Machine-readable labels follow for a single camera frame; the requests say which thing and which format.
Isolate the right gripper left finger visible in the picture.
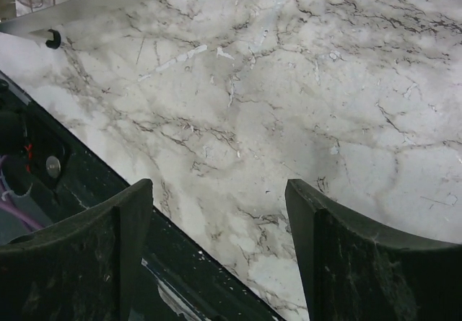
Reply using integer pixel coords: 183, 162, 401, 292
1, 179, 153, 320

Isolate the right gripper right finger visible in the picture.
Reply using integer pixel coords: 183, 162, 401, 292
285, 179, 461, 320

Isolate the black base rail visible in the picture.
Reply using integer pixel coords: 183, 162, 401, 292
1, 76, 278, 320

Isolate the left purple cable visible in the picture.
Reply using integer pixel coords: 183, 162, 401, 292
0, 154, 44, 232

